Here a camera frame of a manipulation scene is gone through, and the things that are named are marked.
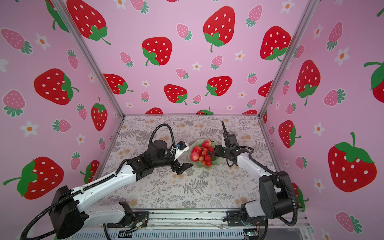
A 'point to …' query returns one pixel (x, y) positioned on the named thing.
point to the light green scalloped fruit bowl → (218, 160)
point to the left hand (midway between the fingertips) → (188, 156)
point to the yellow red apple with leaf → (207, 143)
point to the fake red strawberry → (197, 149)
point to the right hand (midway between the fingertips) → (217, 149)
